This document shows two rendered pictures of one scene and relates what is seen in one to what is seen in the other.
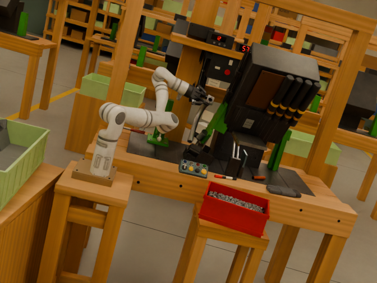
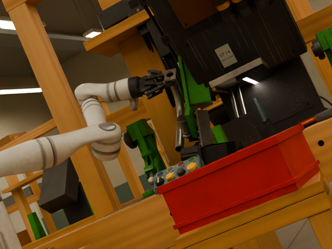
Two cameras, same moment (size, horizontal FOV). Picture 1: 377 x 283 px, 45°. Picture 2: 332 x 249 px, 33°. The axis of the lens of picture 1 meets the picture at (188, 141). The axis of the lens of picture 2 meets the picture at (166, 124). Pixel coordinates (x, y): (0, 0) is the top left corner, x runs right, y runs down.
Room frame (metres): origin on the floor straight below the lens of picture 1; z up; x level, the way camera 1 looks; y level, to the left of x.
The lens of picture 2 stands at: (0.82, -0.72, 0.93)
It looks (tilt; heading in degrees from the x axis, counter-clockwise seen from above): 5 degrees up; 23
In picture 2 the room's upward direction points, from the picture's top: 24 degrees counter-clockwise
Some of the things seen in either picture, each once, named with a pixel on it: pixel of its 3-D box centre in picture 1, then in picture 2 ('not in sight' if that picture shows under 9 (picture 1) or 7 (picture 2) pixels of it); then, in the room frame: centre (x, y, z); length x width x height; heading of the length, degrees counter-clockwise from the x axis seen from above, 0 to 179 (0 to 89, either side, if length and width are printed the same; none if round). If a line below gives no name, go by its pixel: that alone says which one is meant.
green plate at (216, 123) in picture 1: (221, 119); (197, 84); (2.53, -0.15, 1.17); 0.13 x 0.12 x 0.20; 98
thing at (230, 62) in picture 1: (221, 67); (176, 31); (2.80, -0.07, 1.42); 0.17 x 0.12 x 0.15; 98
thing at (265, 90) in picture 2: (240, 133); (267, 90); (2.76, -0.30, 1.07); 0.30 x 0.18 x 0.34; 98
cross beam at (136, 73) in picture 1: (226, 96); (230, 67); (2.97, -0.16, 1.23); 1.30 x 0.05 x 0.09; 98
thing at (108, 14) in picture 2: (200, 31); (119, 14); (2.78, 0.11, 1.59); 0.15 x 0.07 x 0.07; 98
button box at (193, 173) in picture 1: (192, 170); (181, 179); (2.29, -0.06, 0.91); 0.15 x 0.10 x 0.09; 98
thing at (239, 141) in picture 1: (245, 136); (245, 78); (2.52, -0.30, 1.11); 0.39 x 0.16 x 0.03; 8
